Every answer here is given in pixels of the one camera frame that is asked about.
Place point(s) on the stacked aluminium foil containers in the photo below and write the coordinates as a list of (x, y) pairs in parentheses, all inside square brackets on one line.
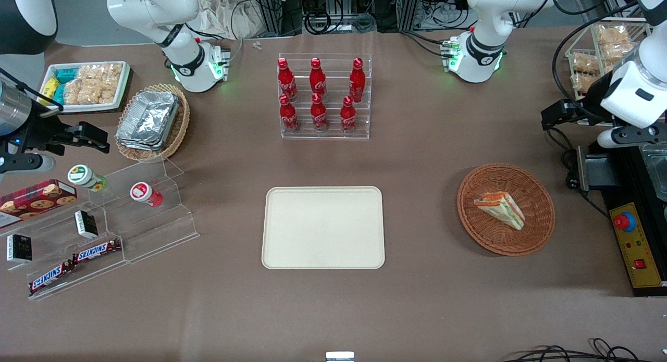
[(148, 120)]

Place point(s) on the round brown wicker basket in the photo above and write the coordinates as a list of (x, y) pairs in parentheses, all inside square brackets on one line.
[(536, 232)]

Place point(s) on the triangular sandwich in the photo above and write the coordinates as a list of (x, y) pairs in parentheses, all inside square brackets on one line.
[(503, 210)]

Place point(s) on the red emergency stop button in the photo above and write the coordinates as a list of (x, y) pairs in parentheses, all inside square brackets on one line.
[(624, 222)]

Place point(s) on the teal snack packet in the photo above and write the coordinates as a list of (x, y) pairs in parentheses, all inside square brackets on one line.
[(58, 94), (66, 74)]

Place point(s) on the clear acrylic stepped stand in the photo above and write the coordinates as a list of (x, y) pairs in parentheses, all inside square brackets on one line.
[(146, 232)]

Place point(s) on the red lidded cup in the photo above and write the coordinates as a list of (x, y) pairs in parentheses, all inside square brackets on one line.
[(143, 192)]

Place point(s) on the beige rectangular serving tray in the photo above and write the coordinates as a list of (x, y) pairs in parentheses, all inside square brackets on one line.
[(323, 227)]

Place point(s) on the small white grey device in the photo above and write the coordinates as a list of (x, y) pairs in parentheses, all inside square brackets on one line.
[(340, 357)]

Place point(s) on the clear fried snack packet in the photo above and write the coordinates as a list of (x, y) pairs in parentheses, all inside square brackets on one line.
[(584, 63), (612, 34), (582, 82), (617, 52)]

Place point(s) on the clear acrylic bottle rack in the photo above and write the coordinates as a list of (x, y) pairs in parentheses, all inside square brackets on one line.
[(333, 117)]

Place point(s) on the aluminium frame profile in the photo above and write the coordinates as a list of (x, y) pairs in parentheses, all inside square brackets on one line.
[(409, 8), (273, 10)]

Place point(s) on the Snickers chocolate bar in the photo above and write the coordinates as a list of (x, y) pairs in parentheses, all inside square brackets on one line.
[(51, 277), (96, 250)]

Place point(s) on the clear rice cracker packet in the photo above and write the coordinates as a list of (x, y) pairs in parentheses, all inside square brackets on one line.
[(91, 94), (101, 73)]

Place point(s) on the yellow snack packet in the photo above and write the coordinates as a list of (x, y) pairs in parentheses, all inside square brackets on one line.
[(49, 87)]

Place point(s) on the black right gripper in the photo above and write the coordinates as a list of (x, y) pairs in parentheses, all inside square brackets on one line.
[(42, 130)]

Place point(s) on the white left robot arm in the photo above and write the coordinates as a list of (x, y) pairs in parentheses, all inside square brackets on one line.
[(484, 18)]

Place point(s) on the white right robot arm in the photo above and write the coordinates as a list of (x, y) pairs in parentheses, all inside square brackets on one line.
[(156, 8)]

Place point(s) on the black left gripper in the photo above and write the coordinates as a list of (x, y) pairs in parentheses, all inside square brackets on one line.
[(592, 100)]

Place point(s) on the small black box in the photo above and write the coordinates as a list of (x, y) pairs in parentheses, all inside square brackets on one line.
[(19, 248), (86, 224)]

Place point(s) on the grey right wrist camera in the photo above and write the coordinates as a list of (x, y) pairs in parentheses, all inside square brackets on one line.
[(26, 165)]

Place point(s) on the green lidded cup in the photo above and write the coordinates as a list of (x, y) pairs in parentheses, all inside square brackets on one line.
[(83, 176)]

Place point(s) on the yellow control panel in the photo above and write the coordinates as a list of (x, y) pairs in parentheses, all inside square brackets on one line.
[(643, 263)]

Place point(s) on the clear plastic container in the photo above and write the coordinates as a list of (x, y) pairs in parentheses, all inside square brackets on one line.
[(656, 169)]

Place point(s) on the beige cloth bag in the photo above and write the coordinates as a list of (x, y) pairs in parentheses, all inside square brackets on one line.
[(229, 15)]

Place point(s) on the red cola bottle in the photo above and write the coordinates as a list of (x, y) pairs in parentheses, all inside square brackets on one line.
[(317, 79), (357, 80), (288, 116), (319, 114), (286, 80), (348, 116)]

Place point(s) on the black sealing machine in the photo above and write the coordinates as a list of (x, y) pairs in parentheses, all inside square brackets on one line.
[(625, 185)]

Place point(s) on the oval tan wicker basket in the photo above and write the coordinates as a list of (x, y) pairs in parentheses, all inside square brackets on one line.
[(180, 127)]

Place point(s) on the small grey metal part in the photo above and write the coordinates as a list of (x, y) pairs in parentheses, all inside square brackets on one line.
[(257, 45)]

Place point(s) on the white rectangular snack tray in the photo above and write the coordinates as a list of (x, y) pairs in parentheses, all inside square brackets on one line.
[(83, 108)]

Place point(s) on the red cookie box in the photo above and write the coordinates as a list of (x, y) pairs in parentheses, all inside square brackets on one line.
[(36, 199)]

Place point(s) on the clear tape roll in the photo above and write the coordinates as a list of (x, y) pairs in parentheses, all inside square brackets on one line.
[(366, 22)]

